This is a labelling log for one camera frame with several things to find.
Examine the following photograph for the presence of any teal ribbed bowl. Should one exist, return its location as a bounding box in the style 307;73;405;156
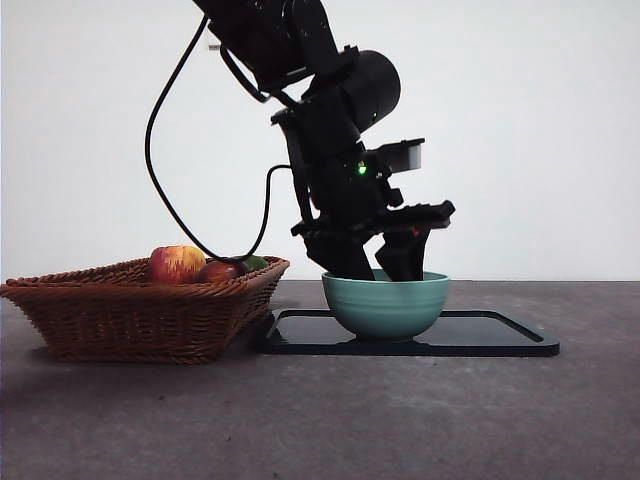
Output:
321;269;451;344

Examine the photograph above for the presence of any brown wicker basket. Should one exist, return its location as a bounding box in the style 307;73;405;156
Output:
0;256;292;365

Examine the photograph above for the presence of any short black cable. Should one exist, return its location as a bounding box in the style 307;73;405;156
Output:
218;45;301;109

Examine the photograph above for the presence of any red yellow apple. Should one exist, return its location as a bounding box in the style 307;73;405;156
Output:
148;244;208;285

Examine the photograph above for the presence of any dark red apple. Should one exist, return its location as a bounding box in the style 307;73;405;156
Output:
197;259;247;284

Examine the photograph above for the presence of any dark rectangular tray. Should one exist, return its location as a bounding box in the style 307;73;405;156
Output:
257;308;561;358

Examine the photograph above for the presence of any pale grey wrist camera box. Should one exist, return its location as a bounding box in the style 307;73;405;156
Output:
373;138;426;172

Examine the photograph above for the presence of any long black cable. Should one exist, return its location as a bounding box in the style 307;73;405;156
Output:
144;13;294;264

